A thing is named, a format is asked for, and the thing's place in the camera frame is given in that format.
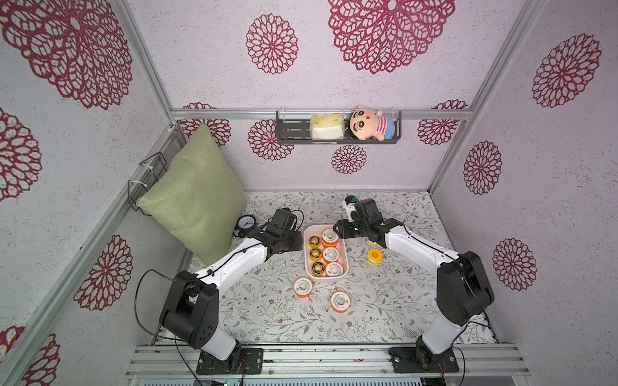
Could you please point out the orange white tape roll bottom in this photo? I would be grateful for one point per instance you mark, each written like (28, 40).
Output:
(340, 302)

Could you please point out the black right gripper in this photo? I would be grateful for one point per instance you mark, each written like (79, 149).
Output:
(349, 228)

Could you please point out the yellow black tape roll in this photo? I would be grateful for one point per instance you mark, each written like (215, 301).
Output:
(314, 242)
(318, 269)
(315, 255)

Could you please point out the plush doll striped shirt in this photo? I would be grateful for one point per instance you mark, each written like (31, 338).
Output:
(366, 124)

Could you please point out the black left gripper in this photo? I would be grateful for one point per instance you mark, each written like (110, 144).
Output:
(298, 242)

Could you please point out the green square pillow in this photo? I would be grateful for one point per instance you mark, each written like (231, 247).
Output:
(199, 199)

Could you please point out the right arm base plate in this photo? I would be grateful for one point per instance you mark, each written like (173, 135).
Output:
(408, 360)

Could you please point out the yellow tape roll right middle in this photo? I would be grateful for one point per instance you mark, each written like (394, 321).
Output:
(375, 256)

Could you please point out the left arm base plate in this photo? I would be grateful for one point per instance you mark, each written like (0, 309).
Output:
(231, 361)

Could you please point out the aluminium front rail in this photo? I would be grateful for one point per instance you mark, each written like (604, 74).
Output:
(287, 361)

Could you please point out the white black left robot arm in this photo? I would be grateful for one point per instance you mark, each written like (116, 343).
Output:
(191, 309)

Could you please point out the black wall shelf basket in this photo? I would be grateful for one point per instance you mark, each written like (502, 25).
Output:
(295, 129)

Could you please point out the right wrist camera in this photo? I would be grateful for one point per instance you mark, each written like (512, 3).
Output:
(349, 205)

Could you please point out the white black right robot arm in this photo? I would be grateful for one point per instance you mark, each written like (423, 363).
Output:
(463, 290)

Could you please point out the black wire wall rack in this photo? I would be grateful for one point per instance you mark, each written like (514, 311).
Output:
(151, 170)

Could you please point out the black pressure gauge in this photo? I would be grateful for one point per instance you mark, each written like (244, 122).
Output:
(245, 225)

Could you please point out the white plastic storage box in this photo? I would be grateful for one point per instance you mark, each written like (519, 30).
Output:
(317, 230)

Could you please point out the orange white tape roll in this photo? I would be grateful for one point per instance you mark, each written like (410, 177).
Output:
(340, 302)
(329, 238)
(334, 270)
(331, 254)
(303, 287)

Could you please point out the yellow green sponge pack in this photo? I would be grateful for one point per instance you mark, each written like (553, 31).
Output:
(327, 127)

